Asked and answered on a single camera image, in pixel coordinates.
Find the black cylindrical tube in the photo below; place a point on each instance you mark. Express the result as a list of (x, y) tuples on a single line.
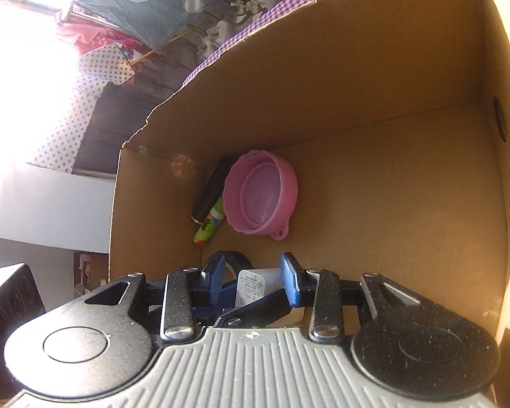
[(210, 191)]

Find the white charger plug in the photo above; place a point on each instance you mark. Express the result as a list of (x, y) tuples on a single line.
[(253, 289)]

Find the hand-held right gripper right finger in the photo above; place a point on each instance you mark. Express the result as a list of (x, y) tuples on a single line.
[(290, 280)]

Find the white star-printed cloth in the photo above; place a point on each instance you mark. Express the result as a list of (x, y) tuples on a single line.
[(68, 131)]

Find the pink hanging cloth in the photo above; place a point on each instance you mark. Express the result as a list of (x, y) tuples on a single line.
[(93, 36)]

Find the black tape roll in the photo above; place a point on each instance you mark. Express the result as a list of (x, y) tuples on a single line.
[(238, 259)]

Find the blue printed blanket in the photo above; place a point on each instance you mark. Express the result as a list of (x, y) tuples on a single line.
[(153, 4)]

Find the large cardboard box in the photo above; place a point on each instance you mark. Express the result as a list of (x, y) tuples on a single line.
[(386, 178)]

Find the green glue stick tube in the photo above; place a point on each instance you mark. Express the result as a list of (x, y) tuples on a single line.
[(207, 227)]

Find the pink plastic bowl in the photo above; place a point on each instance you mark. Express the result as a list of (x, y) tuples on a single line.
[(259, 195)]

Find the cluttered cardboard box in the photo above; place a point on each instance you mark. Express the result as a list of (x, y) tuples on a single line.
[(85, 276)]

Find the dark cabinet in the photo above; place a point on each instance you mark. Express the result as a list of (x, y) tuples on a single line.
[(119, 136)]

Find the white shoes pair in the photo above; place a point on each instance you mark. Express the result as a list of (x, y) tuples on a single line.
[(253, 4), (210, 38)]

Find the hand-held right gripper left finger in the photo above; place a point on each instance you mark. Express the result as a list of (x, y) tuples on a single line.
[(216, 274)]

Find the purple checkered tablecloth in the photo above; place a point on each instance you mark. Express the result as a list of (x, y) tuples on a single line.
[(246, 34)]

